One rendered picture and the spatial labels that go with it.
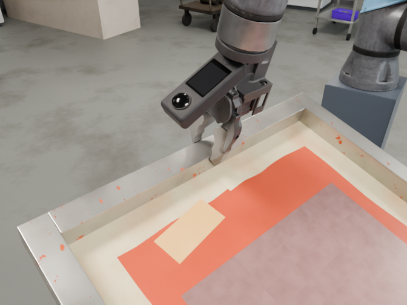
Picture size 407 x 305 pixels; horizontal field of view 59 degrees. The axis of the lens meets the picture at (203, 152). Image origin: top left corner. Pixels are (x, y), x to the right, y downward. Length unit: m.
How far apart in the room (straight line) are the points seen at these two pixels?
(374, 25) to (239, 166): 0.55
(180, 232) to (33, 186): 2.30
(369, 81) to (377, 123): 0.11
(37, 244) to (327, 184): 0.46
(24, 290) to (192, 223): 1.67
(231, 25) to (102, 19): 5.30
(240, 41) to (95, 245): 0.32
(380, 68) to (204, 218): 0.67
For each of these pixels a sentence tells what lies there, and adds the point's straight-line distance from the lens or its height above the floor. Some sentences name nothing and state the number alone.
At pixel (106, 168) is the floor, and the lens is 2.77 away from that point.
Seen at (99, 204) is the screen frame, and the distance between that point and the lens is 0.50.
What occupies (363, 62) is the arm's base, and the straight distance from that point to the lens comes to 1.04.
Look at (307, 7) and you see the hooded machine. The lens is 7.64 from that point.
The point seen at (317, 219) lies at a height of 1.19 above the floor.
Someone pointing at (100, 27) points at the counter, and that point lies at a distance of 5.75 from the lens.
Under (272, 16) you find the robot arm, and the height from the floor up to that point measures 1.49.
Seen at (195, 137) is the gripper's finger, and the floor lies 1.28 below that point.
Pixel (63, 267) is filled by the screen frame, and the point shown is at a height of 1.25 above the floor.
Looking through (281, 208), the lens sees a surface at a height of 1.20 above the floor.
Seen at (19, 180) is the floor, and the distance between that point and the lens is 2.88.
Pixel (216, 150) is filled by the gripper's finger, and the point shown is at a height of 1.28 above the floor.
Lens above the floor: 1.59
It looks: 34 degrees down
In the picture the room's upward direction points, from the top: straight up
